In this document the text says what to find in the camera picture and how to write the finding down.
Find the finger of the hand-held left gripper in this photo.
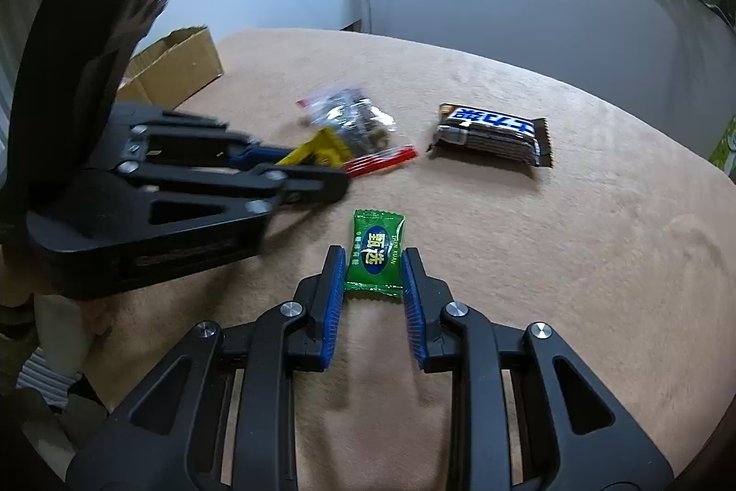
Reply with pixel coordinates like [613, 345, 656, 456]
[115, 103, 295, 171]
[86, 160, 351, 251]

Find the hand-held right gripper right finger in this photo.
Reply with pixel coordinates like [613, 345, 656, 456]
[401, 248, 673, 491]

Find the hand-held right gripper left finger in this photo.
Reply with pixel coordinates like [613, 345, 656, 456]
[66, 245, 347, 491]

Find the yellow snack packet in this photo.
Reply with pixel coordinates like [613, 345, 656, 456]
[275, 128, 354, 170]

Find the dark green candy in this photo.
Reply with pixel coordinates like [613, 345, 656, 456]
[344, 209, 406, 299]

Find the cardboard box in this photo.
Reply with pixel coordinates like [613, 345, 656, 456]
[115, 26, 224, 109]

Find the person's left hand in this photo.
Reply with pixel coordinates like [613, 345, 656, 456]
[85, 295, 124, 338]

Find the clear red-edged nut packet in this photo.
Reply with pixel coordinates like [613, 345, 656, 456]
[296, 88, 418, 177]

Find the dark chocolate bar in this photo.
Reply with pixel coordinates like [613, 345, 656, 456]
[426, 103, 554, 168]

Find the white cloth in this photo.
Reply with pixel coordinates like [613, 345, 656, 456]
[34, 295, 93, 380]

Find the striped grey cloth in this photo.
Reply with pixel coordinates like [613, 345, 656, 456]
[14, 347, 81, 411]

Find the green carton box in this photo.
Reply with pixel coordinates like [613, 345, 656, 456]
[708, 114, 736, 181]

